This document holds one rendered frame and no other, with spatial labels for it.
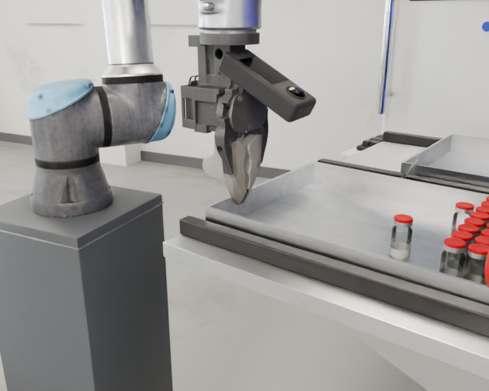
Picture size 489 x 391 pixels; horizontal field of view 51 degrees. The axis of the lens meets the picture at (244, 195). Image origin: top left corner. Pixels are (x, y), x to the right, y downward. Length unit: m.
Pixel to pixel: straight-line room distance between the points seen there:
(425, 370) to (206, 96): 0.39
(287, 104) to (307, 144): 3.07
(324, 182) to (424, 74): 0.71
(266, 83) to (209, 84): 0.09
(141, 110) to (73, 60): 3.67
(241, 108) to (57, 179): 0.46
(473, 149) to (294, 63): 2.60
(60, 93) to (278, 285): 0.57
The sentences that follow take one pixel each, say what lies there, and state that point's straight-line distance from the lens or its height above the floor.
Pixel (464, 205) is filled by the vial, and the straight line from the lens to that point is 0.65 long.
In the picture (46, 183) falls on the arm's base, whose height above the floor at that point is 0.85.
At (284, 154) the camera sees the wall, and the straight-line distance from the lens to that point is 3.72.
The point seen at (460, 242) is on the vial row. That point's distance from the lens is 0.54.
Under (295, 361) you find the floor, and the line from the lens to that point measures 1.88.
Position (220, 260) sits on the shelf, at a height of 0.88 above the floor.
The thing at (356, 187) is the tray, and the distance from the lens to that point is 0.80.
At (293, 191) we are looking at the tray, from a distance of 0.79.
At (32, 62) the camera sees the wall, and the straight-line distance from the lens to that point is 4.97.
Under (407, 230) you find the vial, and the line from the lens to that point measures 0.58.
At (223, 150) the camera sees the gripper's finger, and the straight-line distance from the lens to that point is 0.61.
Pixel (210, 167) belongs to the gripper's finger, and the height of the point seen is 0.95.
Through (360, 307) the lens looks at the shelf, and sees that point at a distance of 0.50.
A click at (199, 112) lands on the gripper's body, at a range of 0.64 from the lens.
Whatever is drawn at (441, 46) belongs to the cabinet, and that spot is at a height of 1.06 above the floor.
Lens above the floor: 1.14
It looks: 19 degrees down
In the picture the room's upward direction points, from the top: straight up
